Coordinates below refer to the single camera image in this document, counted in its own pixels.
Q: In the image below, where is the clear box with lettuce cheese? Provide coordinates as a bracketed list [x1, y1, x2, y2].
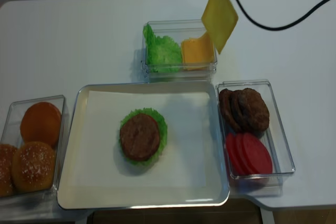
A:
[141, 20, 217, 81]

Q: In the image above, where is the left brown patty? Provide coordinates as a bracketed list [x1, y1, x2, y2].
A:
[219, 89, 242, 133]

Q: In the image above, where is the sesame bun top centre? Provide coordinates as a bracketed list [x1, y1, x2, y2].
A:
[11, 142, 56, 193]

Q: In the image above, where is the white paper liner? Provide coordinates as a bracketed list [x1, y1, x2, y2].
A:
[71, 91, 212, 187]

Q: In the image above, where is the clear box with patties tomatoes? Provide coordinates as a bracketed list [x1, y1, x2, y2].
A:
[216, 80, 295, 197]

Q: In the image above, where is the right brown patty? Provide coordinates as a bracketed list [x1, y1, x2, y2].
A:
[238, 88, 270, 132]

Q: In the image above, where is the black cable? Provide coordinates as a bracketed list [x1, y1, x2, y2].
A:
[230, 0, 336, 31]

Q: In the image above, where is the plain orange bun bottom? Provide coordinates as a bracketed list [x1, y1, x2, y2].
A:
[20, 102, 61, 148]

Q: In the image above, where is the sesame bun top left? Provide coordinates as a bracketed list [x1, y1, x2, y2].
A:
[1, 144, 17, 197]

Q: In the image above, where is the red tomato slice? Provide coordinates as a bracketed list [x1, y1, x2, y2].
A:
[226, 133, 246, 175]
[235, 133, 255, 175]
[242, 133, 272, 174]

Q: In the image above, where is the yellow cheese slice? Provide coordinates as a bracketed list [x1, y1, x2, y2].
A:
[201, 0, 238, 54]

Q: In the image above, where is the orange cheese slice stack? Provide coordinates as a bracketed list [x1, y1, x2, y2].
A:
[181, 32, 214, 71]

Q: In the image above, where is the clear box with buns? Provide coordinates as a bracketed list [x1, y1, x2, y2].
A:
[1, 95, 69, 207]

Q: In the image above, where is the silver metal tray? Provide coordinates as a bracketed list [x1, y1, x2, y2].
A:
[57, 81, 229, 209]

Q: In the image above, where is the sesame bun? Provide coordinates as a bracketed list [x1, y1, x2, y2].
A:
[1, 144, 17, 197]
[11, 142, 56, 193]

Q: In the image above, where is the left red tomato slice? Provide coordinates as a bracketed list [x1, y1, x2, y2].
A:
[226, 133, 246, 175]

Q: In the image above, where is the middle brown patty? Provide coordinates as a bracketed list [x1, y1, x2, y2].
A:
[229, 90, 252, 132]

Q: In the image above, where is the right red tomato slice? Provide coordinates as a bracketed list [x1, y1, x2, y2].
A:
[242, 133, 272, 174]

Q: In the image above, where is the green lettuce leaf on tray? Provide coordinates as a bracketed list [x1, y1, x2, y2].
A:
[119, 108, 168, 166]

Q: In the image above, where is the green lettuce in box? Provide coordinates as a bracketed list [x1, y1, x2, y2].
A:
[143, 24, 182, 73]

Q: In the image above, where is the brown burger patty on tray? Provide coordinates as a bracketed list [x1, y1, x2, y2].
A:
[119, 113, 161, 162]

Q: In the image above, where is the middle red tomato slice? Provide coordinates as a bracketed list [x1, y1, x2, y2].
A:
[235, 133, 255, 175]

